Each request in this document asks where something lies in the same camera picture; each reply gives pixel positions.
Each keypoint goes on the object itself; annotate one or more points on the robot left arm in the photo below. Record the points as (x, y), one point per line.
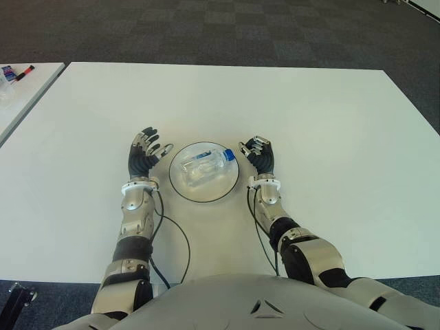
(134, 233)

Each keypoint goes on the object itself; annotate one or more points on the red marker pen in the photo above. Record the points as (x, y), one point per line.
(24, 72)

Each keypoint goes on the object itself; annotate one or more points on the blue white small package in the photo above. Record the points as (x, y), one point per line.
(8, 73)

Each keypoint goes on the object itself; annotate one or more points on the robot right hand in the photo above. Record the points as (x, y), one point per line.
(264, 159)

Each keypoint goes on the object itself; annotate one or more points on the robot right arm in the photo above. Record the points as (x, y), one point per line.
(309, 258)

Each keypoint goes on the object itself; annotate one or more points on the clear water bottle blue cap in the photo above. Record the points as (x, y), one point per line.
(206, 165)

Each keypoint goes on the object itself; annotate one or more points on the white side table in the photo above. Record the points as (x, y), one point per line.
(31, 94)

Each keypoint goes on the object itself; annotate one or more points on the white panel black edge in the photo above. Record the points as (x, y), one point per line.
(426, 7)

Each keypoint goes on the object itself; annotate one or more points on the grey chair base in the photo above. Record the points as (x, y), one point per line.
(390, 1)

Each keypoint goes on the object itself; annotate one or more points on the white plate black rim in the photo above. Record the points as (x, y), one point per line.
(204, 192)

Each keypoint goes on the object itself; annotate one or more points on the black metal stand foot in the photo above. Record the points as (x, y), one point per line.
(20, 294)

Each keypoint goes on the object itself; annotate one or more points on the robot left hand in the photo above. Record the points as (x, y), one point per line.
(139, 163)

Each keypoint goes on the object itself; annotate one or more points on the grey robot torso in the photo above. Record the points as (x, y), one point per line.
(240, 302)

